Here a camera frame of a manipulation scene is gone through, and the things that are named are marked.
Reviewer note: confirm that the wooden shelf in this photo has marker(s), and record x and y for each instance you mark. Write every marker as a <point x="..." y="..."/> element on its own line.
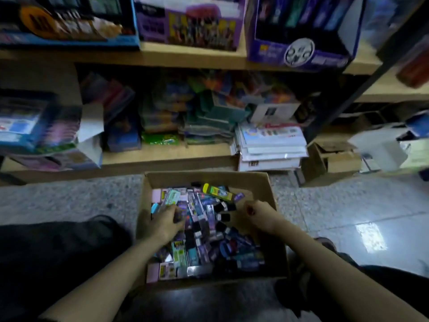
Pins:
<point x="188" y="58"/>

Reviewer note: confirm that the purple display box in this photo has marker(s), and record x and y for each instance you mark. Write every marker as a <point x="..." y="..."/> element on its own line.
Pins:
<point x="194" y="30"/>

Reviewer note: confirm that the blue display box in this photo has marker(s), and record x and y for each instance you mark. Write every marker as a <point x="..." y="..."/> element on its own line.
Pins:
<point x="67" y="26"/>

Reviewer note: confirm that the brown cardboard box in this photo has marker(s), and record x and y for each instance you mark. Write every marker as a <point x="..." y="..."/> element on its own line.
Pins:
<point x="201" y="177"/>

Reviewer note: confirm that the small open brown carton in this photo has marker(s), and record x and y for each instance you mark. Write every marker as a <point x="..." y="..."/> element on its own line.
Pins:
<point x="332" y="163"/>

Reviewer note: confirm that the pile of pencil lead cases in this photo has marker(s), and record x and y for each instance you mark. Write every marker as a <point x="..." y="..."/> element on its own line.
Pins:
<point x="208" y="231"/>

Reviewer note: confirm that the person's right forearm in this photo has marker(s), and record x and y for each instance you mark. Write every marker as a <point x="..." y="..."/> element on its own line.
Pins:
<point x="342" y="278"/>

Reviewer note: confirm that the person's left forearm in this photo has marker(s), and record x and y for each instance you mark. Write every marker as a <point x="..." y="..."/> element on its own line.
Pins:
<point x="107" y="285"/>

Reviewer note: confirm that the heap of green teal packs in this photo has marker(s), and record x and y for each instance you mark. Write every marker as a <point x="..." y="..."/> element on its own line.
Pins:
<point x="194" y="110"/>

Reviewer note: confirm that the stack of white packets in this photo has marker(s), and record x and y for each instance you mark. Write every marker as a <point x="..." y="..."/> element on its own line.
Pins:
<point x="268" y="147"/>

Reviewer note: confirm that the person's right shoe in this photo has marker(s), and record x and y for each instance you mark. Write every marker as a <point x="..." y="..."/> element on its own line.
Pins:
<point x="326" y="244"/>

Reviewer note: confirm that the white printed carton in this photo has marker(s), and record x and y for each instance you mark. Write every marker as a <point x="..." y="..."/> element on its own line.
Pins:
<point x="275" y="112"/>

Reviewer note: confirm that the person's right hand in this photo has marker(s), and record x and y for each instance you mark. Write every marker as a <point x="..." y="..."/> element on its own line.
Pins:
<point x="265" y="218"/>

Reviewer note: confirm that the person's left hand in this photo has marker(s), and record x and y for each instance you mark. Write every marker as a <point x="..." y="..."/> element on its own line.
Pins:
<point x="167" y="226"/>

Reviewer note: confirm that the black and white display box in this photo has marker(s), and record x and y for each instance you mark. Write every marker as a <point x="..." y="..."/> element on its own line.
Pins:
<point x="301" y="53"/>

